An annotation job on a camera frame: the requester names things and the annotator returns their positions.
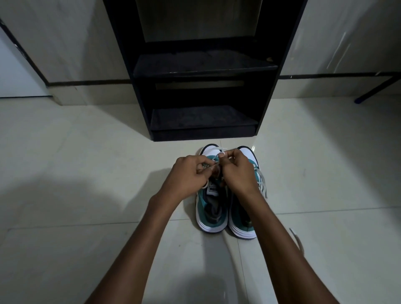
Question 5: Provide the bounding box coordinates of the person's right hand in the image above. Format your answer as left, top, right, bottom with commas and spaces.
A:
218, 149, 264, 203

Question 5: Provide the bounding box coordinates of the person's left hand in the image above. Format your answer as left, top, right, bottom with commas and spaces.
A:
150, 155, 220, 209

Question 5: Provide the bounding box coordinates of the teal white sneaker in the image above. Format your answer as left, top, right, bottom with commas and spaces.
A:
227, 145, 306, 257
195, 143, 231, 234

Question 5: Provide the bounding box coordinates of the black shoe rack shelf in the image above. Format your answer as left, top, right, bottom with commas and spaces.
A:
102, 0, 309, 142

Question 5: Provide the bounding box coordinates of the person's right forearm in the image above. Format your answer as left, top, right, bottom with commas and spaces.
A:
241, 187, 340, 304

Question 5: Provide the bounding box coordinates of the person's left forearm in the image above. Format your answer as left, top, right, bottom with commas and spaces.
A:
84, 194, 201, 304

